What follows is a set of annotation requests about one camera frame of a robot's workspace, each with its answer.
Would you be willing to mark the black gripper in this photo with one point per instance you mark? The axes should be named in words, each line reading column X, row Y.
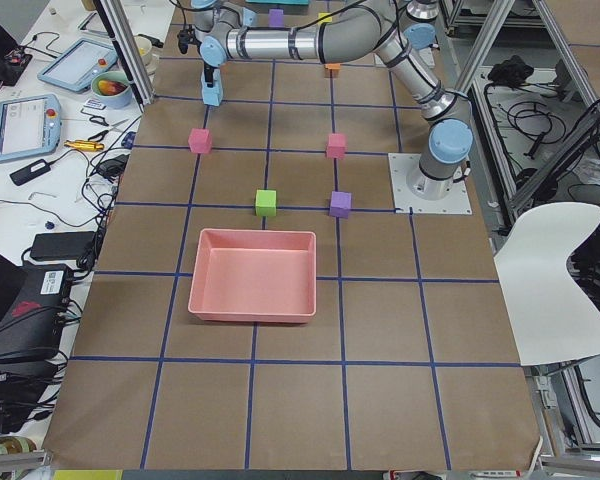
column 207, row 76

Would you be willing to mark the light blue block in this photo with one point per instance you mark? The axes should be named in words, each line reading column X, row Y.
column 212, row 98
column 213, row 88

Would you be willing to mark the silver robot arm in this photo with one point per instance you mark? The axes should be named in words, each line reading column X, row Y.
column 216, row 18
column 356, row 30

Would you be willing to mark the white bowl with lemon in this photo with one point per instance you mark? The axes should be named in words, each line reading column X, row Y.
column 145, row 49

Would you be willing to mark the purple block right side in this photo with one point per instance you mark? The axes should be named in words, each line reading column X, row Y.
column 276, row 18

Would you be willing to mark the purple block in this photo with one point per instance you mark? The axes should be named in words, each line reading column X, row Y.
column 276, row 18
column 340, row 204

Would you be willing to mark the green bowl with fruit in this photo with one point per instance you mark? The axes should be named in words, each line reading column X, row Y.
column 112, row 88

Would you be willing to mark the red block left far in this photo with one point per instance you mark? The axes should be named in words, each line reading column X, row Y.
column 200, row 141

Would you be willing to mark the cyan plastic bin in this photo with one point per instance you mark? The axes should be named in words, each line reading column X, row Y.
column 282, row 2

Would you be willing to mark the teach pendant tablet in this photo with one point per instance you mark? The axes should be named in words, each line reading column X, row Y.
column 75, row 69
column 29, row 127

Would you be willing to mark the scissors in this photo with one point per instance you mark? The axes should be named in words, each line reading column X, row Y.
column 107, row 127

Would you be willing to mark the yellow foam block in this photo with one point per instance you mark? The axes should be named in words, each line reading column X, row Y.
column 324, row 17

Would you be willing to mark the orange block near base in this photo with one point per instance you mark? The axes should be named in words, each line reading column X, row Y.
column 332, row 70

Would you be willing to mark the green foam block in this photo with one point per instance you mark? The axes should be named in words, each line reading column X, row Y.
column 265, row 203

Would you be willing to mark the magenta block near base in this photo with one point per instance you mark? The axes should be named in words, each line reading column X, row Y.
column 336, row 146

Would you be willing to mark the black power adapter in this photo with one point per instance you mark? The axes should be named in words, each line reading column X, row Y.
column 30, row 172

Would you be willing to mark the purple block left side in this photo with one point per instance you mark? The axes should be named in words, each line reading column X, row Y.
column 340, row 204

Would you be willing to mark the pink plastic bin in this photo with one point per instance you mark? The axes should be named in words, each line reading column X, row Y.
column 255, row 276

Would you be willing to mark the black computer case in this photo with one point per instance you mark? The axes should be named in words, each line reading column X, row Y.
column 32, row 326

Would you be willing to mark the white chair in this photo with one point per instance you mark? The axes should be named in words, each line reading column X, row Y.
column 551, row 317

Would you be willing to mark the aluminium frame post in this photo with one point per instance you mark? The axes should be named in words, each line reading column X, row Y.
column 119, row 32

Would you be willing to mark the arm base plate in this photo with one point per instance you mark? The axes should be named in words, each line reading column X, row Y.
column 414, row 193

